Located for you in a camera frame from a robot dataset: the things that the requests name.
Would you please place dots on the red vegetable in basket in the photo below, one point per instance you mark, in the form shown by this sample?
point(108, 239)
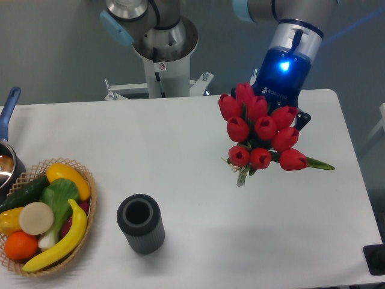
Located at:
point(84, 205)

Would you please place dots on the blue handled saucepan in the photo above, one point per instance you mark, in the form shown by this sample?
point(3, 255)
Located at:
point(11, 166)

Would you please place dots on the green bok choy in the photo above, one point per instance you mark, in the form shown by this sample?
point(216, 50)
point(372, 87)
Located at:
point(56, 196)

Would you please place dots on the green cucumber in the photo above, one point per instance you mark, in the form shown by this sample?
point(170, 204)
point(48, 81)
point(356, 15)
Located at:
point(25, 195)

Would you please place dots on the white frame at right edge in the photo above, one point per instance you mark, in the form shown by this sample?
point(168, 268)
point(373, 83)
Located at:
point(376, 133)

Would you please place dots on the dark grey ribbed vase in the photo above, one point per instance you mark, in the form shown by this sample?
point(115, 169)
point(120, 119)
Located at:
point(139, 218)

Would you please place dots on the yellow banana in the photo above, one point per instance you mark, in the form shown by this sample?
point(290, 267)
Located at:
point(64, 246)

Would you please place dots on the red tulip bouquet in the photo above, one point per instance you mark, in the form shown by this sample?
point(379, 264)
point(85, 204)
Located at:
point(261, 136)

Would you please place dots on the orange fruit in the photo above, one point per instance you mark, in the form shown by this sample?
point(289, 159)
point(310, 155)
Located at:
point(20, 245)

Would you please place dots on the black device at table edge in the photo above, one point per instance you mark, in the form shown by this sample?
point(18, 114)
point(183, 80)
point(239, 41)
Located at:
point(374, 256)

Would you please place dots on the woven wicker basket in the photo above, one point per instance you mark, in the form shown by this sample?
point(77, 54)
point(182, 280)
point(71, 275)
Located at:
point(35, 172)

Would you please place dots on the blue Robotiq gripper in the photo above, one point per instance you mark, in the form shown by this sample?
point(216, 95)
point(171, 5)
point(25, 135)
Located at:
point(286, 65)

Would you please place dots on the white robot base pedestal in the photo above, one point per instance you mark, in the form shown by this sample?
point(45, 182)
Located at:
point(166, 58)

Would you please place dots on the yellow bell pepper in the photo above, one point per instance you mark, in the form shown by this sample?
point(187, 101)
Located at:
point(10, 221)

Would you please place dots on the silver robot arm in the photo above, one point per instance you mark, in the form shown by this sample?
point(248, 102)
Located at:
point(137, 17)

